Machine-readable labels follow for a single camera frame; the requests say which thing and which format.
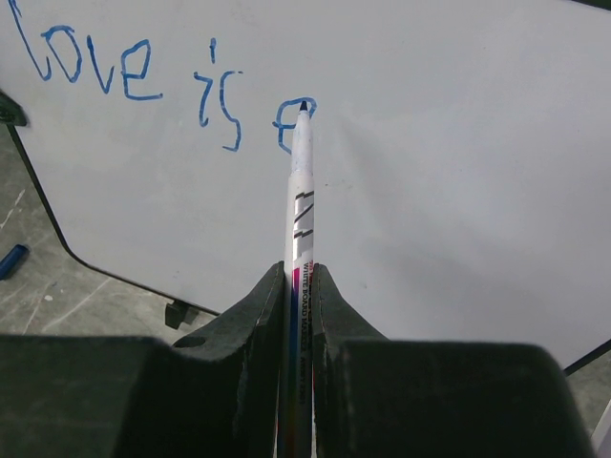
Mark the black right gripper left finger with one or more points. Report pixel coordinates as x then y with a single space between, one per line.
213 393

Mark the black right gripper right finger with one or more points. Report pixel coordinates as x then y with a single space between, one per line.
375 397

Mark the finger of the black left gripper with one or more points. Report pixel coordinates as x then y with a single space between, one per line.
11 113

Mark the blue marker cap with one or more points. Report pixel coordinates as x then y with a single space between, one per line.
12 260

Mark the white whiteboard marker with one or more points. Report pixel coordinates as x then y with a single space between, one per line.
294 434

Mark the white whiteboard with black frame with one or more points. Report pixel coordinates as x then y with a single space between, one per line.
461 152

